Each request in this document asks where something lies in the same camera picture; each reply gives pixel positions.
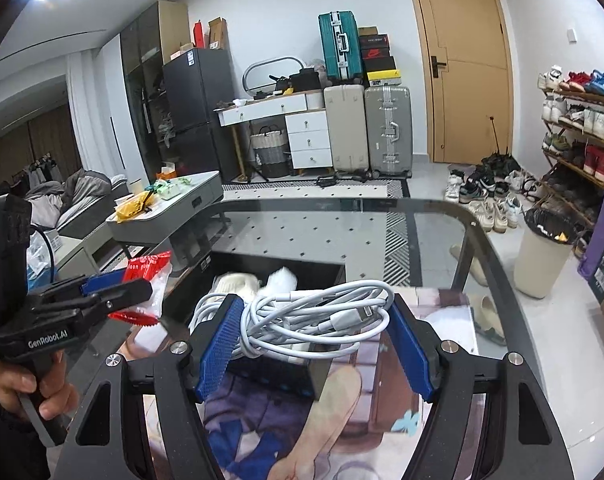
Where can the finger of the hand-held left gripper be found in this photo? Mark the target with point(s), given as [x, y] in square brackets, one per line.
[116, 295]
[101, 282]

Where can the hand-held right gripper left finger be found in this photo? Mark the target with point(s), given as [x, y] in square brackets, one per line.
[216, 345]

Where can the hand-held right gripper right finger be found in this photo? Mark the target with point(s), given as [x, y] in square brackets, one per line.
[409, 355]

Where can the red clear packet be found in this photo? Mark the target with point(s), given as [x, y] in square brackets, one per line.
[141, 267]

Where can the black storage box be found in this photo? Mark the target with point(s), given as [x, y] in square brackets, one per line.
[322, 272]

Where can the person's left hand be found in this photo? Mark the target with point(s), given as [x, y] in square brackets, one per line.
[6, 380]

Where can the white side table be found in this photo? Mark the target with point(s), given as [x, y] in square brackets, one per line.
[76, 260]

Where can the printed cartoon table mat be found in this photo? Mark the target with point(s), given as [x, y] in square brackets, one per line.
[372, 390]

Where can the blue packet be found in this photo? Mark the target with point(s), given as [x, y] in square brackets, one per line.
[39, 272]

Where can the yellow plastic bag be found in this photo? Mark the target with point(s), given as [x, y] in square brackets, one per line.
[131, 207]

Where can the beige slipper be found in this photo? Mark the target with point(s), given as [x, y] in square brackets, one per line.
[469, 265]
[487, 320]

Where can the grey sofa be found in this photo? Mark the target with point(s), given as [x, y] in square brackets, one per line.
[81, 190]

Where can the green white snack packets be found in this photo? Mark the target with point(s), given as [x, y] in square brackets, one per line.
[171, 189]

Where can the clothes rack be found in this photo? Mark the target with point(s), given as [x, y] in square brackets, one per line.
[39, 170]

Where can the white coffee table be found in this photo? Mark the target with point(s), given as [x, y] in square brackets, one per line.
[191, 190]

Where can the patterned rug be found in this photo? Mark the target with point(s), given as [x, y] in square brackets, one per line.
[307, 225]

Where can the beige trash bin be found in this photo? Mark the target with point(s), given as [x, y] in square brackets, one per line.
[539, 265]

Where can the white curtain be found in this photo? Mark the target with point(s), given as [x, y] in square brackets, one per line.
[91, 110]

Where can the pile of shoes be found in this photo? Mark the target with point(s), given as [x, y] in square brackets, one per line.
[492, 195]

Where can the woven laundry basket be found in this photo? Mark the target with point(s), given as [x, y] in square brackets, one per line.
[269, 152]

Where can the dark glass cabinet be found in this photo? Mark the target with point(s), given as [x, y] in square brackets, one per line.
[141, 85]

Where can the black refrigerator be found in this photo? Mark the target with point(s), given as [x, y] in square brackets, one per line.
[196, 100]

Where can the silver suitcase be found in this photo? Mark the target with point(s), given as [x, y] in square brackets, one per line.
[389, 130]

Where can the beige suitcase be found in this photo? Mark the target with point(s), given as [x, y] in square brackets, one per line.
[347, 130]

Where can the white vanity desk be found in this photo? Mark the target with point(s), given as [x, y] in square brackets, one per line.
[267, 107]

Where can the wooden shoe rack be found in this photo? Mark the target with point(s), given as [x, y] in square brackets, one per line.
[582, 160]

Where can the wooden door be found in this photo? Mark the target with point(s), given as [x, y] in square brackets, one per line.
[467, 100]

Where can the tall red box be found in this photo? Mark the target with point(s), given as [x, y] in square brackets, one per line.
[199, 35]

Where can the oval mirror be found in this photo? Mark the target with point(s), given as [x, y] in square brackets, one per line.
[272, 72]

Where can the open cardboard box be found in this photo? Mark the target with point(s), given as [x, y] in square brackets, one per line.
[217, 35]

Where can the yellow black shoe box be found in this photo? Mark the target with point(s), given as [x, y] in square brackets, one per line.
[384, 78]

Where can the black bag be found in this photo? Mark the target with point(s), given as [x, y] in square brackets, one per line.
[304, 80]

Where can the black red-logo shoe box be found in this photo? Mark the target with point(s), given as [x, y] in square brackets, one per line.
[375, 53]

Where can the teal suitcase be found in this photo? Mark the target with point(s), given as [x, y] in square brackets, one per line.
[339, 45]

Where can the brown shoe box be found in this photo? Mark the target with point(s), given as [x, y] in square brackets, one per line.
[372, 31]

